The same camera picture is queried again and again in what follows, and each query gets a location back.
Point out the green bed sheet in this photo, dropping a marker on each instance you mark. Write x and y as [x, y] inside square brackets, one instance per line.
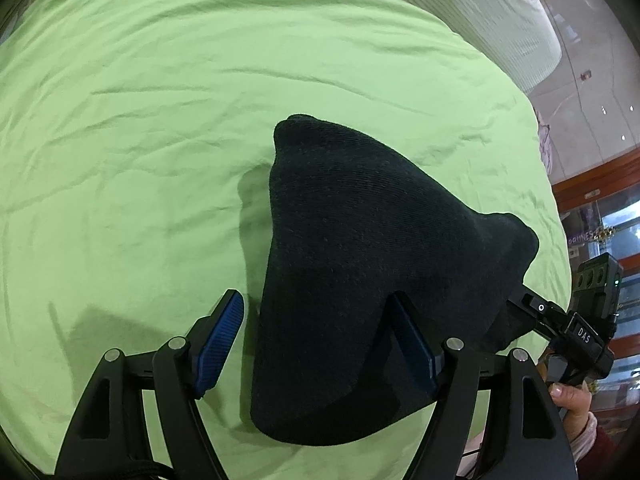
[150, 135]

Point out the wooden display cabinet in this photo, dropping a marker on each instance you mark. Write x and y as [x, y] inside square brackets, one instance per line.
[600, 200]

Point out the pink floral cloth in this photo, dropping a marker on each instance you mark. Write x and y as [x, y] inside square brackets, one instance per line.
[545, 145]

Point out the white striped bolster pillow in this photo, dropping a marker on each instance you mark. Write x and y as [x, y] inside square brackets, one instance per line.
[500, 15]

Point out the person's right hand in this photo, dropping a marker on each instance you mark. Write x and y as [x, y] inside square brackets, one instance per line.
[572, 400]

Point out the person's right forearm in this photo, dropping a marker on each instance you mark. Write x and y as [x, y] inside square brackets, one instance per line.
[592, 440]

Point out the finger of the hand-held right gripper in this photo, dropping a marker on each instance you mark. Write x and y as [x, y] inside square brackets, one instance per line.
[537, 310]

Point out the black pants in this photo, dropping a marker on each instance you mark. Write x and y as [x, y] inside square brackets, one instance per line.
[350, 260]

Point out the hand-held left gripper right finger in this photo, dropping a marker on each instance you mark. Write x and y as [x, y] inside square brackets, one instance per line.
[417, 350]

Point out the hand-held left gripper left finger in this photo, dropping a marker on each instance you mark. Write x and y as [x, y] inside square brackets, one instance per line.
[217, 345]

